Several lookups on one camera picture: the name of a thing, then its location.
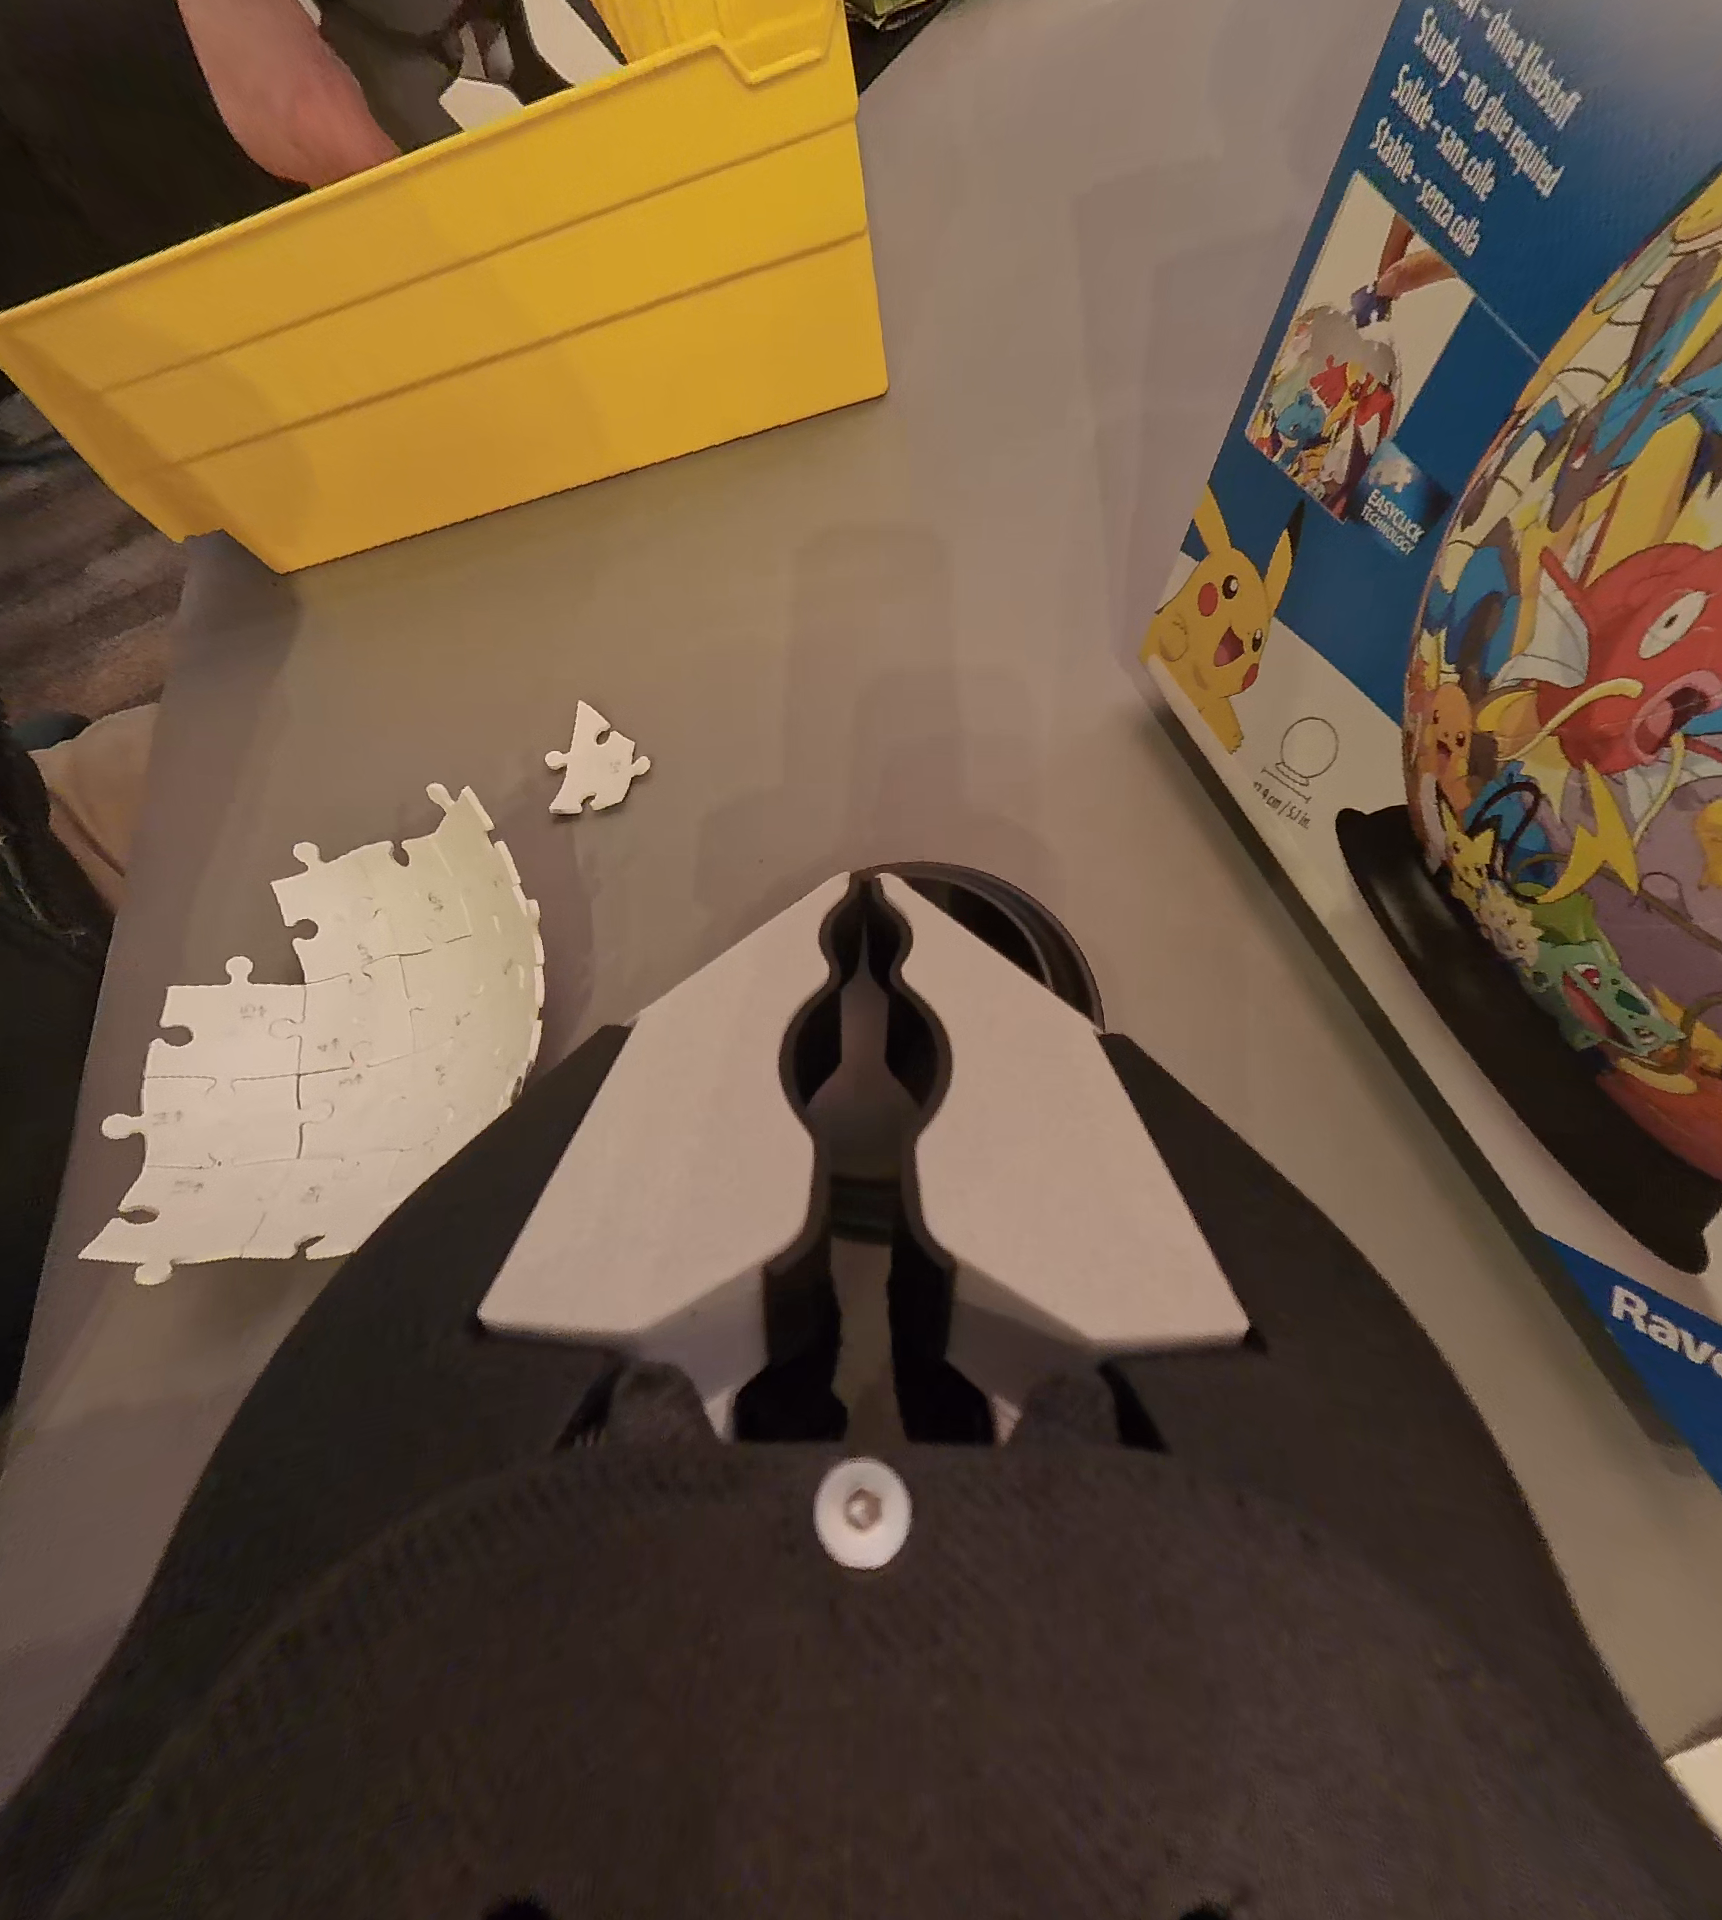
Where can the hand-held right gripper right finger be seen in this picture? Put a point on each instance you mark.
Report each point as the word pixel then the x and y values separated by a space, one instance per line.
pixel 1070 1201

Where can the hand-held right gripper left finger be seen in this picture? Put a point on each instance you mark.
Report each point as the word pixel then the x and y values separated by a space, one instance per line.
pixel 651 1201

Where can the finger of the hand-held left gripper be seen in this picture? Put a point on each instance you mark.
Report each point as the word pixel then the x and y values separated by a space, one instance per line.
pixel 582 21

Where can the yellow plastic bin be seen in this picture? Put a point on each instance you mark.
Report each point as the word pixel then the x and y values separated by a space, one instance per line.
pixel 501 329

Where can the black round puzzle stand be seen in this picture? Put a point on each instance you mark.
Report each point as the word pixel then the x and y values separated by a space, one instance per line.
pixel 1024 939

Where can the assembled white puzzle section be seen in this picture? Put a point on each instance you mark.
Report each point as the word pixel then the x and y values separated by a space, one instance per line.
pixel 351 1050

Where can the single white puzzle piece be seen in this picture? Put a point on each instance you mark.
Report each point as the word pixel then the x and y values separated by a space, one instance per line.
pixel 599 762

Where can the colourful puzzle box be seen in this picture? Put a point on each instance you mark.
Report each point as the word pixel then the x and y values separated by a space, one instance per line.
pixel 1402 373

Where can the person's left hand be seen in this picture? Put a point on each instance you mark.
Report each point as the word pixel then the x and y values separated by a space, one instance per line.
pixel 291 105

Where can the person's tan trousers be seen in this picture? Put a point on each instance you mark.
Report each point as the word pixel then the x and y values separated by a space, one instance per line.
pixel 96 797

